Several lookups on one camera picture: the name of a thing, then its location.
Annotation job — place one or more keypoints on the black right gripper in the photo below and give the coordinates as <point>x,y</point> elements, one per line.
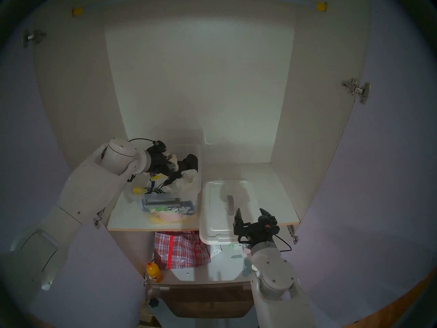
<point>256,234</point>

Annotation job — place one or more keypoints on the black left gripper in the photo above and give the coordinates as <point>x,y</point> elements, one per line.
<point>158,163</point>

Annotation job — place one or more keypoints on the cream cartoon print garment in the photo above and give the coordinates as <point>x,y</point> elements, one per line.
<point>153,181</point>

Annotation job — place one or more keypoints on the white bin lid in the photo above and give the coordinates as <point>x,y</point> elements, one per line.
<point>218,211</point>

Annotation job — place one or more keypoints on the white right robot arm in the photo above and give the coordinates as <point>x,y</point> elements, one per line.
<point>273,279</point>

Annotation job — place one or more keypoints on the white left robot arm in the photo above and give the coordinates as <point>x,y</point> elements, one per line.
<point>85,190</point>

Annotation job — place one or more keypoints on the clear plastic storage bin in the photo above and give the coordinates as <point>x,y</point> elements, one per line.
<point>191,195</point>

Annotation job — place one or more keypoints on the yellow bin clip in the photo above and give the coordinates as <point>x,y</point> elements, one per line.
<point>138,190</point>

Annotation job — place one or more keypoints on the white garment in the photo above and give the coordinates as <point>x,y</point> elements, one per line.
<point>186,182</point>

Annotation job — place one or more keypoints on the black garment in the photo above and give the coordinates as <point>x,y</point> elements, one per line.
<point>189,163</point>

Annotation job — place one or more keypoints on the small pink cup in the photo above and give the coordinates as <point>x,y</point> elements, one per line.
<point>246,250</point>

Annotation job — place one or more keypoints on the navy leaf print garment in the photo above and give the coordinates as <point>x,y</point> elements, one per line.
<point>187,207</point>

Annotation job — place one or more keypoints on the steel cabinet hinge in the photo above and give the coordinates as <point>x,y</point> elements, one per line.
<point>356,90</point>
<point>32,37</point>
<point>292,233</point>
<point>98,220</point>

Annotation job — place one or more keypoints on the small teal grey object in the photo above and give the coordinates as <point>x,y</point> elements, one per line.
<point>246,265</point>

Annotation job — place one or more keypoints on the small white paper box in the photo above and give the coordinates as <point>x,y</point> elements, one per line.
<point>215,251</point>

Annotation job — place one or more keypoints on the red plaid woven bag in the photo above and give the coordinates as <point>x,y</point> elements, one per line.
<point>181,250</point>

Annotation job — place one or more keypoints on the orange juice bottle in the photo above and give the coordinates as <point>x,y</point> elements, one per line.
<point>154,272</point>

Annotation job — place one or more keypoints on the lavender wardrobe door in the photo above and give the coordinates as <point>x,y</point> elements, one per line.
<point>375,194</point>
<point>85,279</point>

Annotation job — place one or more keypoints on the black star knob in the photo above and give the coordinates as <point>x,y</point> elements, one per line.
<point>154,302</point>

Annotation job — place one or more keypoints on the pale wardrobe hanging rod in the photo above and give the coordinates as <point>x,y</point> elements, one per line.
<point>300,1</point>

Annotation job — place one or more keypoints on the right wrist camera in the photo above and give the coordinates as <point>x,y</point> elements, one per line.
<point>264,222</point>

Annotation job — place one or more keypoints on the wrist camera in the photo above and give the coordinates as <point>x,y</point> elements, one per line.
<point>264,222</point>
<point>159,147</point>

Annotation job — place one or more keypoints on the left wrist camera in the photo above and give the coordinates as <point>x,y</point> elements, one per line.
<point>159,147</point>

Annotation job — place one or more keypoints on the yellow rod bracket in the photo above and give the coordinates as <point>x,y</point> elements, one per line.
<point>321,7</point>
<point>77,11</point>

